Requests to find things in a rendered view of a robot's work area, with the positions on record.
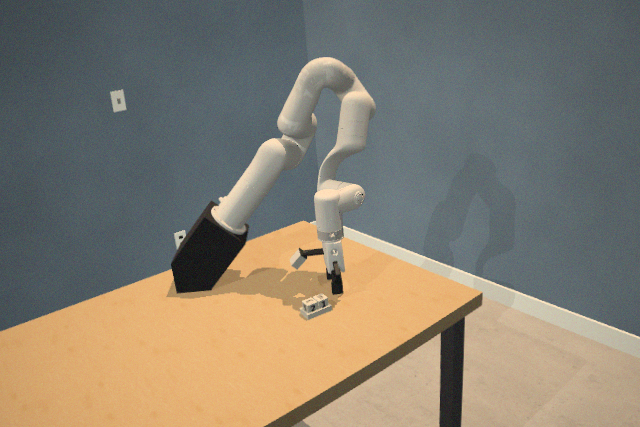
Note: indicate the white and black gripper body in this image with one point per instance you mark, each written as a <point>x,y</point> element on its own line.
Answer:
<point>333,251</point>

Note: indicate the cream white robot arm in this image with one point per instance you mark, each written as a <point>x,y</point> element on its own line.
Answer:
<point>298,125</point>

